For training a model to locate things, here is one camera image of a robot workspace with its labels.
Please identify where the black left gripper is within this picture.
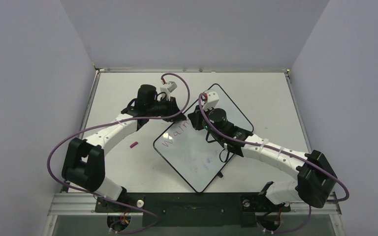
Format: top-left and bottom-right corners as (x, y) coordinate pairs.
(148, 96), (186, 122)

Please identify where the black framed whiteboard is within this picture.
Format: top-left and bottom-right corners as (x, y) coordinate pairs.
(153, 83), (254, 193)

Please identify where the magenta marker cap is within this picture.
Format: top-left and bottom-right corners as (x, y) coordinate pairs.
(129, 142), (138, 148)

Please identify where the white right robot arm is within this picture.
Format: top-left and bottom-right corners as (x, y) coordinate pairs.
(188, 106), (337, 210)

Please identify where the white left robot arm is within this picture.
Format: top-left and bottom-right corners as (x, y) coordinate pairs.
(62, 82), (186, 211)

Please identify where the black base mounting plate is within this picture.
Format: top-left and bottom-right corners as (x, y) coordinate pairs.
(94, 193), (291, 227)

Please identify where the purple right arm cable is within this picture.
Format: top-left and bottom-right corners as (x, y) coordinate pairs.
(198, 92), (350, 236)

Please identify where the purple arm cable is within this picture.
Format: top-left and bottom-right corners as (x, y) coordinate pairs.
(198, 92), (350, 236)
(47, 73), (191, 236)

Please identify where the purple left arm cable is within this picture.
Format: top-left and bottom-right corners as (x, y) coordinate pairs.
(47, 73), (191, 236)

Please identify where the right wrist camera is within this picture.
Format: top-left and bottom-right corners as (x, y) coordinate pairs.
(201, 89), (220, 111)

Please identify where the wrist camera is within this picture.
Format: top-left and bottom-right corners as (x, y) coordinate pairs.
(160, 81), (177, 96)
(201, 89), (220, 111)

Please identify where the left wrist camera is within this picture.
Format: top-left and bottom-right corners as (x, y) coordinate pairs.
(160, 81), (177, 96)

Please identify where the aluminium frame rail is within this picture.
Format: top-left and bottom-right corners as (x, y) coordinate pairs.
(48, 193), (342, 216)

